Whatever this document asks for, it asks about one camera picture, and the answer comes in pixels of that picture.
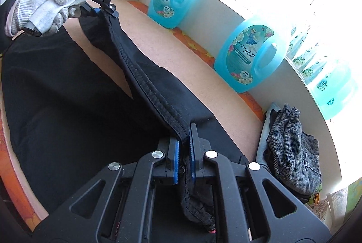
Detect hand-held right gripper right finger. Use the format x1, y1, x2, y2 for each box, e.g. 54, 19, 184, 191
189, 123, 331, 243

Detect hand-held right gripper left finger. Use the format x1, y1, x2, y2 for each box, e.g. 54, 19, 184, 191
34, 137, 181, 243

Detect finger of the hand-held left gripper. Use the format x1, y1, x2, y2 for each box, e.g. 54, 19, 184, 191
81, 4, 100, 17
99, 3, 119, 19

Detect black pants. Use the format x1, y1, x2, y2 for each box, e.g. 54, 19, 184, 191
1, 10, 249, 235

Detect person's left hand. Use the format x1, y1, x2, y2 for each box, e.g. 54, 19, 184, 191
6, 0, 85, 37

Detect orange patterned sheet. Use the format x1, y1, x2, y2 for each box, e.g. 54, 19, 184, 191
0, 0, 265, 232

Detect grey tweed garment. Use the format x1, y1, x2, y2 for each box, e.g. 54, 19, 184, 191
266, 103, 323, 198

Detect patterned paper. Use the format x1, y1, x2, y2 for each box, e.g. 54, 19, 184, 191
319, 186, 349, 221

